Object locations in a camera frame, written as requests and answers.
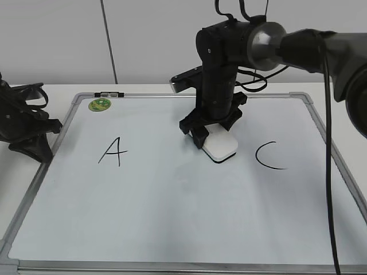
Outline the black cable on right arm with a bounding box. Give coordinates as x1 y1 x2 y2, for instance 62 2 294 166
322 31 342 275

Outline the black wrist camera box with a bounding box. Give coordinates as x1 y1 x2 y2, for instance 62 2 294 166
169 66 202 93

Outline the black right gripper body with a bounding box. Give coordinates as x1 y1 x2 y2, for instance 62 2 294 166
179 21 254 134

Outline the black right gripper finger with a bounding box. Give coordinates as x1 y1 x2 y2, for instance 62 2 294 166
220 109 243 131
190 126 209 149

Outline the round green magnet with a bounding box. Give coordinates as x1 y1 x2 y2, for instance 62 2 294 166
88 98 112 112

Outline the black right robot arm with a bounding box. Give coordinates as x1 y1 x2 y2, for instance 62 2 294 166
172 21 366 148

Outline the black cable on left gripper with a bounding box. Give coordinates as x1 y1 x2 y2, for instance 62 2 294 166
11 82 49 111

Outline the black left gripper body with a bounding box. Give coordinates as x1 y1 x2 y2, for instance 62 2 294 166
0 73 49 144

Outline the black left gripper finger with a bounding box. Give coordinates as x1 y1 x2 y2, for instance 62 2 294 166
46 119 63 134
9 133 53 163

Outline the white whiteboard with grey frame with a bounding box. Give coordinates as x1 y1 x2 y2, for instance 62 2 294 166
0 92 367 275

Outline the white rectangular board eraser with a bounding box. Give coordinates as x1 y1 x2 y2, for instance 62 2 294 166
194 124 239 164

